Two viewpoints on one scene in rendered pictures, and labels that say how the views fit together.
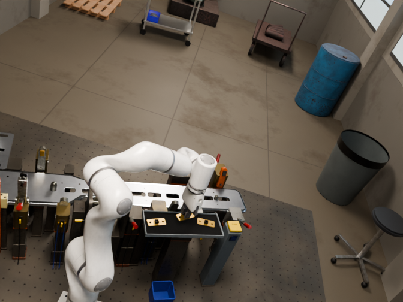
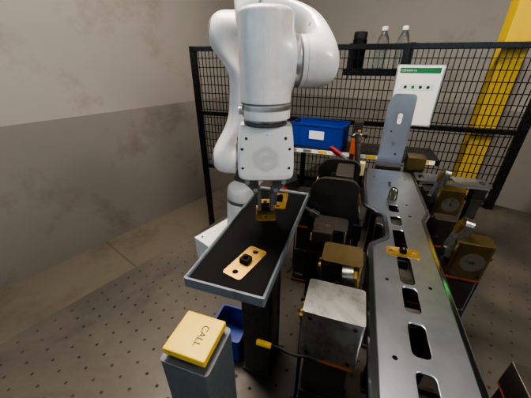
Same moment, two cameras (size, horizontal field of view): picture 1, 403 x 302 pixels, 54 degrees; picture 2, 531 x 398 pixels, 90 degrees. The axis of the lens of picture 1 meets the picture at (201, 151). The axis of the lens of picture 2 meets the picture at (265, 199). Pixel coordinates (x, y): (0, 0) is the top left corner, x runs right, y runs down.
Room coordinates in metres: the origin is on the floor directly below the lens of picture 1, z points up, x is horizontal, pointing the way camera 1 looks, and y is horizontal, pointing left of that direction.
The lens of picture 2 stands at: (1.60, -0.38, 1.48)
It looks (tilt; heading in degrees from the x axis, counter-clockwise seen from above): 28 degrees down; 133
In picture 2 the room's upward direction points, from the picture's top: straight up
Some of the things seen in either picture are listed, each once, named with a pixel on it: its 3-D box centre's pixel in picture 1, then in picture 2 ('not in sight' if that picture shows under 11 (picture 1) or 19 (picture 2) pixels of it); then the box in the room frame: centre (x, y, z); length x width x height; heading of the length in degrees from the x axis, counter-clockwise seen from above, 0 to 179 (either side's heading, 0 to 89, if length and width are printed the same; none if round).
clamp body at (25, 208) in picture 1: (20, 233); not in sight; (1.12, 0.66, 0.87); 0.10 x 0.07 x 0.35; 25
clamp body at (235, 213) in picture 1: (226, 237); not in sight; (1.56, -0.30, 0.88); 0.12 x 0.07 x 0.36; 25
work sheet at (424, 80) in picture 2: not in sight; (413, 96); (1.14, 1.27, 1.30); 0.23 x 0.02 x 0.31; 25
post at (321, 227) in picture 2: (140, 238); (316, 284); (1.32, 0.13, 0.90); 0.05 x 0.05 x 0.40; 25
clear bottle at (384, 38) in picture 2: not in sight; (382, 48); (0.92, 1.27, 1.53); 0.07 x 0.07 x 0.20
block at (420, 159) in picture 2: not in sight; (407, 189); (1.28, 1.03, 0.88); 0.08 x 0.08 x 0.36; 25
